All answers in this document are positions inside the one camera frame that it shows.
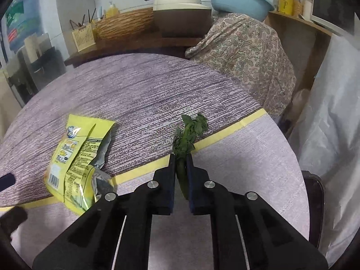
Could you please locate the paisley patterned cloth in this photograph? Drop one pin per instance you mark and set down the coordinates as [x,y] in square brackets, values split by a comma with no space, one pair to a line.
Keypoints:
[247,56]

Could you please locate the green leafy vegetable sprig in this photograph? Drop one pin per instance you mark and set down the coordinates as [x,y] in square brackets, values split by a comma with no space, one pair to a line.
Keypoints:
[187,137]

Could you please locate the brown pot with cream lid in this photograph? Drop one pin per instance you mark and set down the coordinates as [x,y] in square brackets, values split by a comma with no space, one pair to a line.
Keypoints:
[180,19]

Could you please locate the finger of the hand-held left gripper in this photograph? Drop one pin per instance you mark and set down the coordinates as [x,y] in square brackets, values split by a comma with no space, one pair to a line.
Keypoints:
[7,182]
[12,218]

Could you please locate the blue water jug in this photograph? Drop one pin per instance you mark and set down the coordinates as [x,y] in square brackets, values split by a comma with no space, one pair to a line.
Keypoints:
[24,19]

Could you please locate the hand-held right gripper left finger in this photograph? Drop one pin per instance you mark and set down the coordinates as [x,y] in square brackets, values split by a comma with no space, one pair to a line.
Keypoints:
[166,191]

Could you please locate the light blue plastic basin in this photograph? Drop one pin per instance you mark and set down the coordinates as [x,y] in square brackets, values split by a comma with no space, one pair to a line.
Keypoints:
[239,1]

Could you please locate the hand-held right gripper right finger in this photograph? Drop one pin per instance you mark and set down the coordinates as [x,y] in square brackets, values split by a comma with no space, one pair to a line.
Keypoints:
[197,191]

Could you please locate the black trash bin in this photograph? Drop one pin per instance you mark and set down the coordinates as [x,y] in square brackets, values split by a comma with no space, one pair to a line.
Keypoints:
[315,202]

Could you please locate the wooden shelf cabinet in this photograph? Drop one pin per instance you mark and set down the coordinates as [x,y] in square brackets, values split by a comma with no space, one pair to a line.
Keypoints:
[303,45]

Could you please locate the woven wicker basket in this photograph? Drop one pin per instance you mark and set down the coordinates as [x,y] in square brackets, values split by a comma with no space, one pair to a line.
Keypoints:
[126,24]

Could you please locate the yellow soap pump bottle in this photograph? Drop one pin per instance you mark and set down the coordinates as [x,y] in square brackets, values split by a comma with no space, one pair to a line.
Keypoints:
[112,11]

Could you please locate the white toaster oven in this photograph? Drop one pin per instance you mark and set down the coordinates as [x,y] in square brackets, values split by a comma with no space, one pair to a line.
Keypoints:
[333,11]

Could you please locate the black water dispenser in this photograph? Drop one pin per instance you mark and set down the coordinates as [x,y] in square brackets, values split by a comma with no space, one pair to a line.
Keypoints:
[39,73]

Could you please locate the wooden desk calendar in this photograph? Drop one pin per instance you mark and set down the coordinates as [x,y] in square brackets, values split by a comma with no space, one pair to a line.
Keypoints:
[83,38]

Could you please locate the dark wooden counter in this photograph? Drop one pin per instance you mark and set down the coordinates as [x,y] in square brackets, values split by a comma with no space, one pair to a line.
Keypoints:
[126,47]

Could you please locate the white plastic cover sheet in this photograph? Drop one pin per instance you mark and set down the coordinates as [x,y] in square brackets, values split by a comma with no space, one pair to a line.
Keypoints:
[332,132]

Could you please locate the yellow-green snack wrapper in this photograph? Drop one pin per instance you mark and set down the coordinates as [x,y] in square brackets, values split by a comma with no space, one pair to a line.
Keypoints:
[76,157]

